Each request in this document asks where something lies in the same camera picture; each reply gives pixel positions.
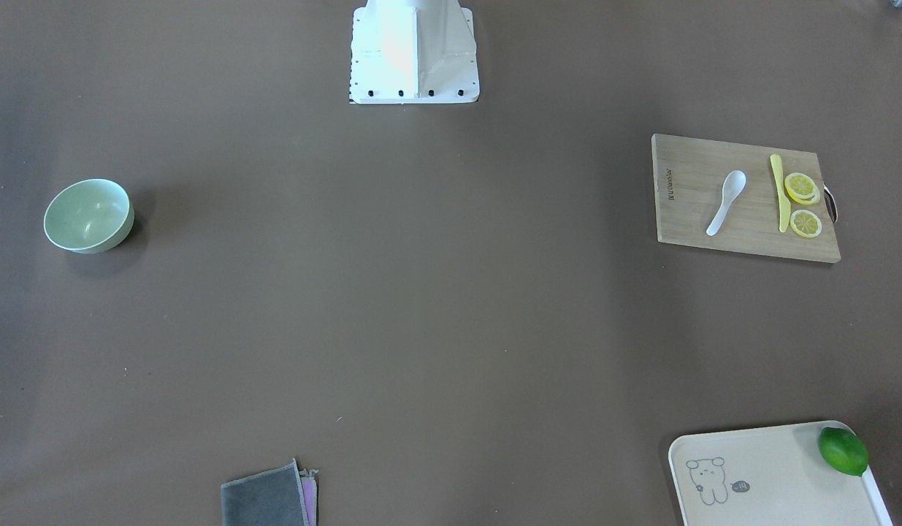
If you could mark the light green bowl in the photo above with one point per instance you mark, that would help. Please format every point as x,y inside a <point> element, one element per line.
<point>89,217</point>

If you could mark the bamboo cutting board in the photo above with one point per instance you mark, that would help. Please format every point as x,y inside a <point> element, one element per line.
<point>688,178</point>

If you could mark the grey folded cloth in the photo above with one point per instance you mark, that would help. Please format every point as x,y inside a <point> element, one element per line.
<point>283,496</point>

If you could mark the cream rabbit tray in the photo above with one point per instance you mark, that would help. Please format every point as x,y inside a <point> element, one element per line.
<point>769,476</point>

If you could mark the green lime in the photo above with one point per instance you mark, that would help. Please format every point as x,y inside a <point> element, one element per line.
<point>843,451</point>

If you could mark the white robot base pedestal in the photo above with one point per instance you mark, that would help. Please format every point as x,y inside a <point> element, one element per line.
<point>413,52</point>

